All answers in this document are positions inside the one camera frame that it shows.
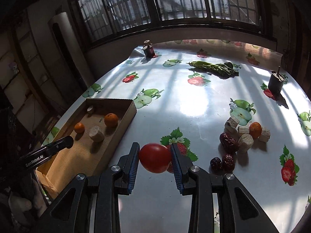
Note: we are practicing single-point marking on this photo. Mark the green leafy vegetable bunch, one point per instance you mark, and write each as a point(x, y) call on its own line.
point(223, 70)

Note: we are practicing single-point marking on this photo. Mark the large red jujube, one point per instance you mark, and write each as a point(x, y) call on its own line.
point(229, 143)

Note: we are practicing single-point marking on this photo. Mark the small black cup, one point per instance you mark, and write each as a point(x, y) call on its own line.
point(276, 81)

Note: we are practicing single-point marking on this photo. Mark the dark round plum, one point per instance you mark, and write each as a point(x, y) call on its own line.
point(216, 165)

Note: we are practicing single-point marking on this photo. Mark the black framed window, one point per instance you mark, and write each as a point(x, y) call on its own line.
point(103, 21)

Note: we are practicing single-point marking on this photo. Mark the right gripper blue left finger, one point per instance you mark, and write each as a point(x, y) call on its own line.
point(125, 180)

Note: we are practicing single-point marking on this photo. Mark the beige yam chunk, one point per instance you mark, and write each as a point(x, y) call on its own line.
point(243, 130)
point(96, 134)
point(265, 135)
point(231, 124)
point(245, 142)

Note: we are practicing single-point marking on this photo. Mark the large orange tangerine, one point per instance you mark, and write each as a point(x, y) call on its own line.
point(111, 120)

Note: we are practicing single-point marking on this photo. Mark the small orange tangerine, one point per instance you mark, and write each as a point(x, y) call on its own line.
point(79, 128)

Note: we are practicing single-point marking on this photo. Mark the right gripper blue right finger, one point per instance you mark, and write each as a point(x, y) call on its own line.
point(181, 165)

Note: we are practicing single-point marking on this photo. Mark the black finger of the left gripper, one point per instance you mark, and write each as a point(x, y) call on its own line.
point(43, 154)

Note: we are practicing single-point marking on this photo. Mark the beige yam chunk front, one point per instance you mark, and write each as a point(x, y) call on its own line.
point(245, 142)

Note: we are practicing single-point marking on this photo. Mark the dark jar with spools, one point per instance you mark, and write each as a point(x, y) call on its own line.
point(148, 49)

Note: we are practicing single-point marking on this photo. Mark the fruit print tablecloth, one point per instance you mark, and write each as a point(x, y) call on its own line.
point(178, 104)

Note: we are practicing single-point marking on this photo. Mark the white pipe column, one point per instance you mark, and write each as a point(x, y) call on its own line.
point(66, 41)

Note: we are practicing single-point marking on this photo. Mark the brown cardboard box tray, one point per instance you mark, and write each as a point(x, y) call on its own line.
point(86, 156)

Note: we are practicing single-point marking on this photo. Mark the red tomato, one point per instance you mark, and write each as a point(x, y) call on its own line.
point(155, 157)

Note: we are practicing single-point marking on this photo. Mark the dark red jujube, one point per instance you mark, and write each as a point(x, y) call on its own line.
point(228, 163)

